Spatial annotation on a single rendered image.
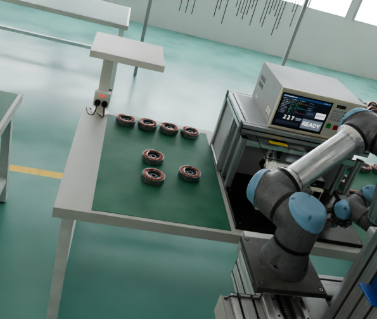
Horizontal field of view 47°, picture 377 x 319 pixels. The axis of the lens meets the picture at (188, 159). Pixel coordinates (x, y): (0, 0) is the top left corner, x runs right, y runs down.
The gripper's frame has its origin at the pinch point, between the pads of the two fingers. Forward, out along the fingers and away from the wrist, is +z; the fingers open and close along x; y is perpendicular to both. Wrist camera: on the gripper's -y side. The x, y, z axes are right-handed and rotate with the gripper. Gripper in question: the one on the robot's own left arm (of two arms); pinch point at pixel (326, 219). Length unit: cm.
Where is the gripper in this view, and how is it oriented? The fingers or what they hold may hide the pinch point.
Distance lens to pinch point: 216.9
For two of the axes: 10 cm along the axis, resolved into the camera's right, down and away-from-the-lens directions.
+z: -2.6, 4.7, 8.4
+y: -0.6, 8.6, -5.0
